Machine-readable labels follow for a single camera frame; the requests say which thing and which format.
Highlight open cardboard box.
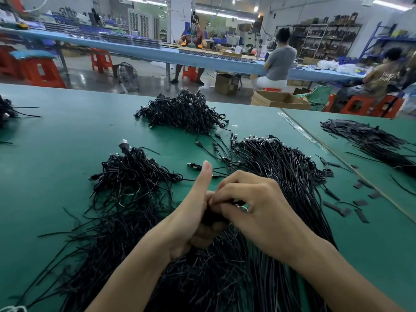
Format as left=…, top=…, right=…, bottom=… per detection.
left=251, top=90, right=313, bottom=110

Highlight pile of black cables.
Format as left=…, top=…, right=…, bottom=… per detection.
left=19, top=143, right=261, bottom=312

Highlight long blue workbench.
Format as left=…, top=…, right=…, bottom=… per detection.
left=0, top=28, right=365, bottom=83

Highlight white pillar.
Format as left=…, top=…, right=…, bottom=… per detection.
left=169, top=0, right=192, bottom=43

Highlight blue metal rack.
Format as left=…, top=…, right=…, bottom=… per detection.
left=361, top=21, right=416, bottom=61

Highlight scattered dark tie pieces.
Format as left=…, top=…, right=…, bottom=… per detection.
left=316, top=156, right=383, bottom=224

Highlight metal storage shelf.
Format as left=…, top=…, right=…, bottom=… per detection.
left=289, top=15, right=364, bottom=60

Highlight red plastic stool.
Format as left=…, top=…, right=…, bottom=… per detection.
left=341, top=94, right=405, bottom=119
left=182, top=66, right=199, bottom=82
left=90, top=49, right=114, bottom=74
left=0, top=45, right=20, bottom=78

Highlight small cardboard box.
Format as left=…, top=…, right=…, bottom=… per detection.
left=215, top=73, right=241, bottom=96

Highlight bundle of long black cables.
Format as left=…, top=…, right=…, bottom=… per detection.
left=187, top=133, right=339, bottom=312

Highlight red stool with blue seat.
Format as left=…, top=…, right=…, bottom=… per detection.
left=10, top=50, right=67, bottom=88

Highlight person's right hand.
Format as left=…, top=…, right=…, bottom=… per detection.
left=208, top=170, right=321, bottom=265

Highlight green bag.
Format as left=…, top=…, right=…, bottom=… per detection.
left=302, top=84, right=335, bottom=111

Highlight heap of black cables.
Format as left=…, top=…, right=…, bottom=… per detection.
left=134, top=89, right=230, bottom=135
left=0, top=95, right=41, bottom=124

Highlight pile of white bags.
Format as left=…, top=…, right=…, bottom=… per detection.
left=318, top=59, right=360, bottom=74

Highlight small cluster of knotted cables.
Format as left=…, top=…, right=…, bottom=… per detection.
left=89, top=141, right=186, bottom=208

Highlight single black cable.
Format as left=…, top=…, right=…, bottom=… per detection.
left=201, top=206, right=230, bottom=226

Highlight grey floor fan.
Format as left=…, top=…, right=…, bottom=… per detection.
left=114, top=62, right=140, bottom=94

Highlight person's left hand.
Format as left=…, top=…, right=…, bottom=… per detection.
left=149, top=161, right=225, bottom=259

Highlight spread of straight black cables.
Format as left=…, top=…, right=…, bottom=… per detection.
left=320, top=119, right=416, bottom=178

